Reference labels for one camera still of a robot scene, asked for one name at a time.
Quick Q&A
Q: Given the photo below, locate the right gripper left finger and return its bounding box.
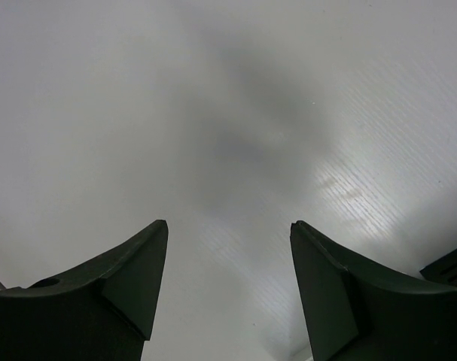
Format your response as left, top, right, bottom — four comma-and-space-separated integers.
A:
0, 220, 168, 360

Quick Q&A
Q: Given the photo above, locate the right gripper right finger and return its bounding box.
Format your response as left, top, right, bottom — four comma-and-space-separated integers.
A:
290, 221, 457, 360

